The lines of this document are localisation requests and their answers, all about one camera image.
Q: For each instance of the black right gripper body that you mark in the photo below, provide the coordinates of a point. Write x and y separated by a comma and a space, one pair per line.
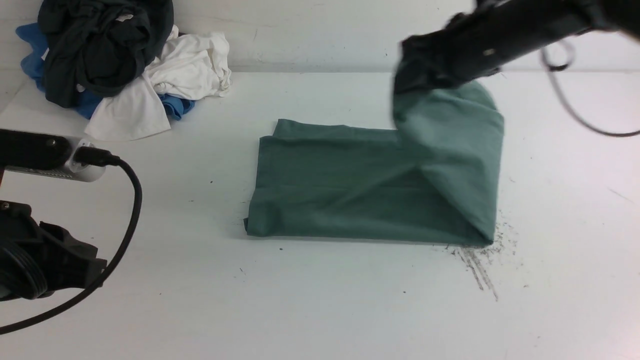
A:
465, 50

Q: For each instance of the white crumpled garment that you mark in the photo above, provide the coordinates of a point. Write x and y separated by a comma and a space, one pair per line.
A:
190, 67

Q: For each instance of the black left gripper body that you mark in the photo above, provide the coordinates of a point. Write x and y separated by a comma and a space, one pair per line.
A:
38, 258

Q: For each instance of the black crumpled garment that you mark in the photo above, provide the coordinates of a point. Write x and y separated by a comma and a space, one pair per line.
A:
100, 45

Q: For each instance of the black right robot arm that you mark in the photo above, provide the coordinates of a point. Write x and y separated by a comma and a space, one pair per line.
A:
531, 25

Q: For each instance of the blue crumpled garment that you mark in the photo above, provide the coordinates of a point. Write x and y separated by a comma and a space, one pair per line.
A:
33, 67

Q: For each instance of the green long-sleeved shirt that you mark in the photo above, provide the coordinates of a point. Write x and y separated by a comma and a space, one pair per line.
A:
432, 179

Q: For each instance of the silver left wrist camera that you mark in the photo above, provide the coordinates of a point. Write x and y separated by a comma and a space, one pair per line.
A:
46, 155

